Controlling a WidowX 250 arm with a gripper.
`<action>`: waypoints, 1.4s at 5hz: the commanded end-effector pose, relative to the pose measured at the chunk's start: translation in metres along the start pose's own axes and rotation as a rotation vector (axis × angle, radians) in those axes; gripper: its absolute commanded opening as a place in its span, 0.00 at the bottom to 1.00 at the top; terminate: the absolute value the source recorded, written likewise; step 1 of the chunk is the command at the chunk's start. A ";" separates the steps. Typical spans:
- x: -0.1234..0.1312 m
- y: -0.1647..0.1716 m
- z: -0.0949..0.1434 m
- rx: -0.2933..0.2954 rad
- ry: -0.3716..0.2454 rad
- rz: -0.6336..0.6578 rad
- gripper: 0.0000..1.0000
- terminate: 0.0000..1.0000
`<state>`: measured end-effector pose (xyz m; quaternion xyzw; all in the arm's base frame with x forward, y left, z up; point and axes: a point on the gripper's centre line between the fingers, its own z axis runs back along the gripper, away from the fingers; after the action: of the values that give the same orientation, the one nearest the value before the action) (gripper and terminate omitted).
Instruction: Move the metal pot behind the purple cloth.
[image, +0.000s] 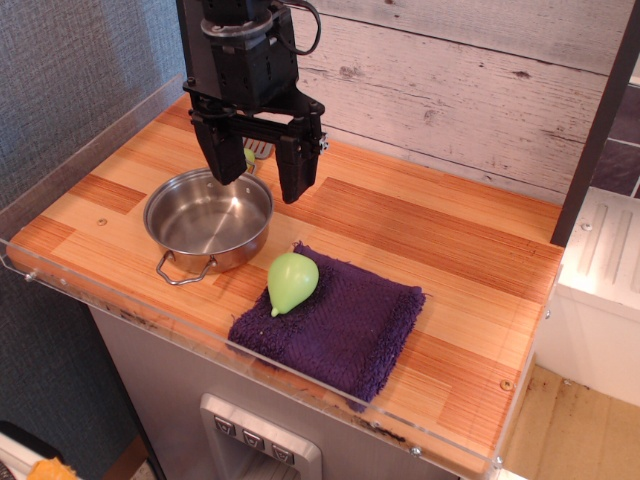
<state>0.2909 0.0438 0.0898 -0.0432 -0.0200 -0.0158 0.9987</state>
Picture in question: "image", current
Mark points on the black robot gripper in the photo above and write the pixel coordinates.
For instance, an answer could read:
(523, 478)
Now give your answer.
(253, 93)

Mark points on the stainless steel pot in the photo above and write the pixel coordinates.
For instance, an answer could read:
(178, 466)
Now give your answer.
(205, 227)

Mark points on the purple folded cloth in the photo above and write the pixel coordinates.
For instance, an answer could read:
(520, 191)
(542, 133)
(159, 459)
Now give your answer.
(348, 334)

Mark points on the green plastic pear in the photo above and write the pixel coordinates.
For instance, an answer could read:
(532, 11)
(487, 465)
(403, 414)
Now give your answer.
(292, 279)

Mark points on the grey toy fridge cabinet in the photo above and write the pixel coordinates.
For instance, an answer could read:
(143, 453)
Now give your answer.
(166, 384)

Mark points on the clear acrylic table guard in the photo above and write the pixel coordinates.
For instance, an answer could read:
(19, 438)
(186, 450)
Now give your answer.
(482, 255)

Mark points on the silver dispenser button panel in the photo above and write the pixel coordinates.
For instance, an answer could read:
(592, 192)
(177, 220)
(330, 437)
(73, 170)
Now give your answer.
(255, 440)

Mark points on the orange black object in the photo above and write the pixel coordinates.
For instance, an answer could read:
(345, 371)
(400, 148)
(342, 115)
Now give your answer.
(25, 456)

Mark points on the white toy sink unit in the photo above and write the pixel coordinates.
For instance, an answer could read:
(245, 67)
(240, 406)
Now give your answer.
(590, 330)

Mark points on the green handled grey spatula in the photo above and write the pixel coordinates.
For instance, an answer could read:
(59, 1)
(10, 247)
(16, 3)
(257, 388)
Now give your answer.
(255, 150)

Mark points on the dark left shelf post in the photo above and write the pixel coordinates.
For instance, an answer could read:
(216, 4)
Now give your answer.
(196, 48)

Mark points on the dark shelf post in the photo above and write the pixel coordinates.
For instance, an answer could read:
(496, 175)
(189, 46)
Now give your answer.
(196, 48)
(609, 104)

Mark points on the dark right shelf post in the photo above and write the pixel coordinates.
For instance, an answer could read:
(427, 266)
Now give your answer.
(609, 104)

